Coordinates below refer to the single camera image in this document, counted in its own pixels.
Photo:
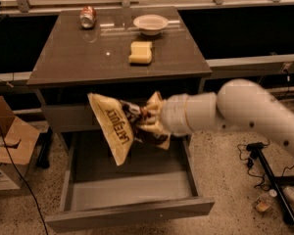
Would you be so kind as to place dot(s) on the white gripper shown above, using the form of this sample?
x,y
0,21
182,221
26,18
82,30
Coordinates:
x,y
173,114

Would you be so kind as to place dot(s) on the brown sea salt chip bag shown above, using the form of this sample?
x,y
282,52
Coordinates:
x,y
118,123

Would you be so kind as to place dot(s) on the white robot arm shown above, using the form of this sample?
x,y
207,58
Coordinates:
x,y
240,105

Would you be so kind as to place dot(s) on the open grey middle drawer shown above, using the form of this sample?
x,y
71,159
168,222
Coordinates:
x,y
152,185

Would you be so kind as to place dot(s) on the grey drawer cabinet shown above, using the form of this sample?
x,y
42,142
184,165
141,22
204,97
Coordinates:
x,y
76,61

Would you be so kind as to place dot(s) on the closed grey top drawer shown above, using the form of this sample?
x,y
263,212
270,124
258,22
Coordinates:
x,y
80,117

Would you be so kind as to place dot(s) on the yellow sponge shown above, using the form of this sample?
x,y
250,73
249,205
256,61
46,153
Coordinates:
x,y
141,52

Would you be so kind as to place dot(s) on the white bowl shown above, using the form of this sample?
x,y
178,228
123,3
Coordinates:
x,y
150,24

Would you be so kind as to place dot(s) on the red soda can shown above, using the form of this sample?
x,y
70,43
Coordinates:
x,y
87,17

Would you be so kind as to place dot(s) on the small plastic cup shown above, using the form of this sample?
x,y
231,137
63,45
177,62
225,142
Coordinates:
x,y
265,200

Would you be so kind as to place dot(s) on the cardboard box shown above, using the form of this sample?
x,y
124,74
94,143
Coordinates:
x,y
17,144

